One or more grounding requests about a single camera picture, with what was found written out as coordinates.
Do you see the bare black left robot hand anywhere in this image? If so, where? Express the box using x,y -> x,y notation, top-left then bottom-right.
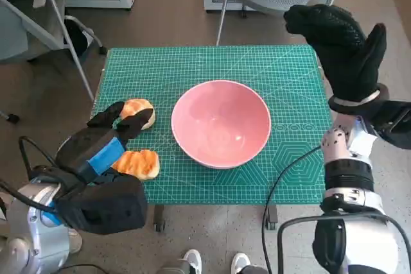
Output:
55,100 -> 155,185

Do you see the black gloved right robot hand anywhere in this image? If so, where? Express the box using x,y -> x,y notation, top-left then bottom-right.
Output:
283,4 -> 388,103

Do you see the rectangular toy bread loaf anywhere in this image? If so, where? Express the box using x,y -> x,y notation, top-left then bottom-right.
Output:
110,149 -> 161,181

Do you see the round toy bread bun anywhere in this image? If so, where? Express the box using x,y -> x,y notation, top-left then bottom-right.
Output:
119,98 -> 157,130

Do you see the pink bowl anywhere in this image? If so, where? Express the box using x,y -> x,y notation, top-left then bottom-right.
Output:
170,80 -> 272,169

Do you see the black table leg with caster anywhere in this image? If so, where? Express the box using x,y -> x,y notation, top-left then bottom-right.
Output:
153,205 -> 167,232
265,205 -> 279,230

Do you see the grey chair with white legs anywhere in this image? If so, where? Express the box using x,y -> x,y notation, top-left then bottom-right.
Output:
0,0 -> 109,124

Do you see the green cutting mat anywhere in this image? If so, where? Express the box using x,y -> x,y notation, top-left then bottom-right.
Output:
91,44 -> 333,206

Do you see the white shoe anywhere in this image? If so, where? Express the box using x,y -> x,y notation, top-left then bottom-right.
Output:
182,248 -> 203,274
231,252 -> 252,274

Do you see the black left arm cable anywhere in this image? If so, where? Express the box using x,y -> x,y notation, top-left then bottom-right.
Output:
0,135 -> 65,214

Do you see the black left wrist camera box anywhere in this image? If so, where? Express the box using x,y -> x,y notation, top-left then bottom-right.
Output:
54,174 -> 148,235

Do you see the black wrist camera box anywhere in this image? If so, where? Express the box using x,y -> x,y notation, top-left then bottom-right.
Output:
365,100 -> 411,150
54,174 -> 148,235

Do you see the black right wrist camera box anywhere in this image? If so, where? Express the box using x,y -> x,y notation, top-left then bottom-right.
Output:
365,100 -> 411,150

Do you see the looped black right arm cable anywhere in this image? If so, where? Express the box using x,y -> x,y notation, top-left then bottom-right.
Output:
276,211 -> 404,274

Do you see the long black right arm cable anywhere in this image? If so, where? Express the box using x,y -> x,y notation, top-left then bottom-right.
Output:
261,145 -> 323,274

